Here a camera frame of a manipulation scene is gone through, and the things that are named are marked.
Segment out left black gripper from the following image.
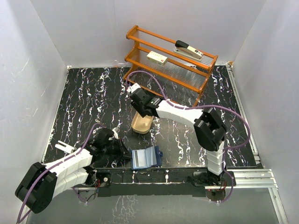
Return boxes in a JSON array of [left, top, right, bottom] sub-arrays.
[[103, 137, 133, 161]]

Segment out blue card holder wallet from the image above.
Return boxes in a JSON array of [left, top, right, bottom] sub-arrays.
[[131, 146, 163, 170]]

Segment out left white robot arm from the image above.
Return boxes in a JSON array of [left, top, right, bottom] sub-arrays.
[[15, 128, 132, 214]]

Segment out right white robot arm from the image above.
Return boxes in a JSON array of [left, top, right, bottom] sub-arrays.
[[127, 84, 227, 185]]

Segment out orange wooden three-tier rack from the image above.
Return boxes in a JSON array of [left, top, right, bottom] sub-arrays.
[[124, 25, 218, 106]]

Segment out white staples box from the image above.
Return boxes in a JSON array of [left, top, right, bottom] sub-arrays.
[[147, 51, 168, 66]]

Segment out black and beige stapler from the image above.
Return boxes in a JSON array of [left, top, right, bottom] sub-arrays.
[[174, 40, 204, 61]]

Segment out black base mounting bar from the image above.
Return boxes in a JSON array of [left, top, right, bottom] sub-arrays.
[[96, 168, 236, 197]]

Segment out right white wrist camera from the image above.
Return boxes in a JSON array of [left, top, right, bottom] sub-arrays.
[[127, 83, 140, 94]]

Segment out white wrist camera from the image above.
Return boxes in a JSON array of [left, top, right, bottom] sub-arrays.
[[112, 127, 120, 139], [127, 83, 140, 94]]

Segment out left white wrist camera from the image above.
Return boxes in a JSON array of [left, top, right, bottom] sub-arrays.
[[112, 127, 120, 139]]

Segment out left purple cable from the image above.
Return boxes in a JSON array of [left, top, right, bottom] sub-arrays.
[[16, 123, 106, 223]]

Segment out aluminium frame rail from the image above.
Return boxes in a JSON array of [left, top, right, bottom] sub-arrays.
[[225, 62, 288, 224]]

